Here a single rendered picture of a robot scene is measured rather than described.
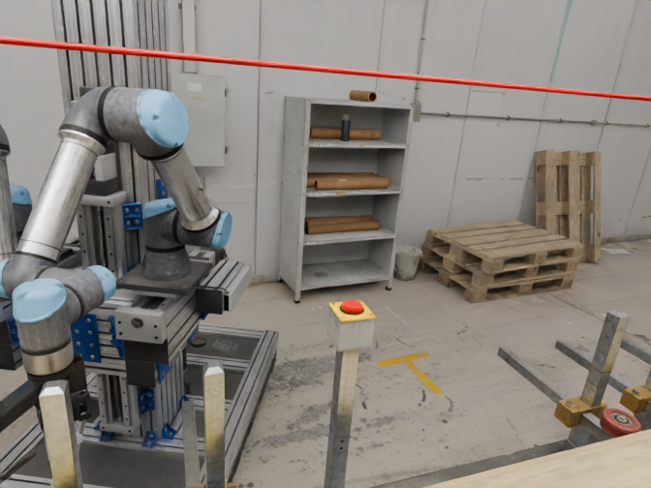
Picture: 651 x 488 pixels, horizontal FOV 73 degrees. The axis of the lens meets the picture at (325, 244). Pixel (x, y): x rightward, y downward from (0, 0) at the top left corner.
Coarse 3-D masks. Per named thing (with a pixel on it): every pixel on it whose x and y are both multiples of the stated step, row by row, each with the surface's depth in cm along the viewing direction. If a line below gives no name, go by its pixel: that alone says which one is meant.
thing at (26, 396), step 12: (24, 384) 78; (36, 384) 77; (12, 396) 77; (24, 396) 76; (36, 396) 76; (0, 408) 75; (12, 408) 74; (24, 408) 76; (0, 420) 74; (12, 420) 75; (0, 432) 74
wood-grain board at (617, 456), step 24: (648, 432) 105; (552, 456) 96; (576, 456) 96; (600, 456) 97; (624, 456) 97; (648, 456) 98; (456, 480) 88; (480, 480) 88; (504, 480) 89; (528, 480) 89; (552, 480) 90; (576, 480) 90; (600, 480) 91; (624, 480) 91; (648, 480) 91
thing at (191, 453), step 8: (192, 400) 115; (184, 408) 112; (192, 408) 112; (184, 416) 109; (192, 416) 110; (184, 424) 107; (192, 424) 107; (184, 432) 105; (192, 432) 105; (184, 440) 102; (192, 440) 103; (184, 448) 100; (192, 448) 100; (184, 456) 98; (192, 456) 98; (192, 464) 96; (192, 472) 94; (200, 472) 94; (192, 480) 92; (200, 480) 92
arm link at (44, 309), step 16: (16, 288) 73; (32, 288) 73; (48, 288) 73; (64, 288) 78; (16, 304) 71; (32, 304) 71; (48, 304) 72; (64, 304) 75; (16, 320) 72; (32, 320) 71; (48, 320) 73; (64, 320) 75; (32, 336) 72; (48, 336) 73; (64, 336) 76; (32, 352) 73; (48, 352) 74
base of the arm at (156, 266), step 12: (144, 252) 135; (156, 252) 131; (168, 252) 132; (180, 252) 135; (144, 264) 135; (156, 264) 132; (168, 264) 132; (180, 264) 135; (144, 276) 134; (156, 276) 132; (168, 276) 133; (180, 276) 135
